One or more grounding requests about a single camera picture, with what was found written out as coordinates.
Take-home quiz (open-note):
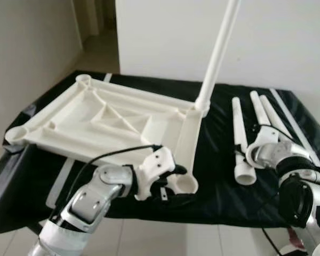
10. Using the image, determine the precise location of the white plastic table leg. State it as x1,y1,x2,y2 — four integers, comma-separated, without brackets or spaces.
260,95,318,161
231,97,257,186
250,91,289,139
194,0,242,118

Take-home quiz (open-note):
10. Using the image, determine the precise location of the white plastic table top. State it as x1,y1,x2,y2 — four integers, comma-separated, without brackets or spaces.
4,74,210,194

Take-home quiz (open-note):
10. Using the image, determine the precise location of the black table cloth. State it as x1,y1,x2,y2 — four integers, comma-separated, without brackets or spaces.
0,71,320,235

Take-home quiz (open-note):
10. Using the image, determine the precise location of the pink fabric item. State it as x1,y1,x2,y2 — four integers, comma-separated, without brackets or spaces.
288,235,305,249

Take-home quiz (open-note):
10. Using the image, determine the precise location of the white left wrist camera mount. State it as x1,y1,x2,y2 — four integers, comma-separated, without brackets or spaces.
133,147,177,201

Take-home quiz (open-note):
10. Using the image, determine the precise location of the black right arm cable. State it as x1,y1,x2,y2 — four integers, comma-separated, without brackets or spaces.
250,123,313,161

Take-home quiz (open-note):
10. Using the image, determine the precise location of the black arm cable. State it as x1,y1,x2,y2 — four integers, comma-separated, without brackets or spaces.
250,123,313,161
69,144,163,214

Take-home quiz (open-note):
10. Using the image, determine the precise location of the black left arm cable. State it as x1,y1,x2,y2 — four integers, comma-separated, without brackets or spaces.
69,144,163,214

